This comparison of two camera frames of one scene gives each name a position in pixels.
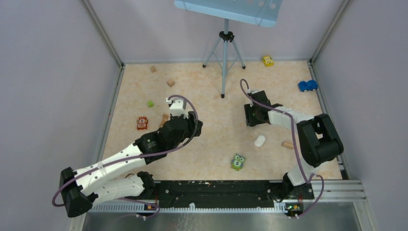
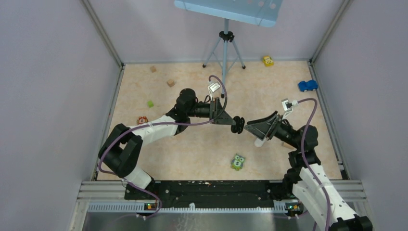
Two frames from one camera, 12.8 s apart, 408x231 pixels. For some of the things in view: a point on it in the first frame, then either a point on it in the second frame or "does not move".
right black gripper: [250, 121] → [260, 127]
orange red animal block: [142, 122] does not move
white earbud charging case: [259, 141] does not move
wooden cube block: [171, 83] does not move
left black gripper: [192, 123] → [217, 115]
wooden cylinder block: [287, 144] does not move
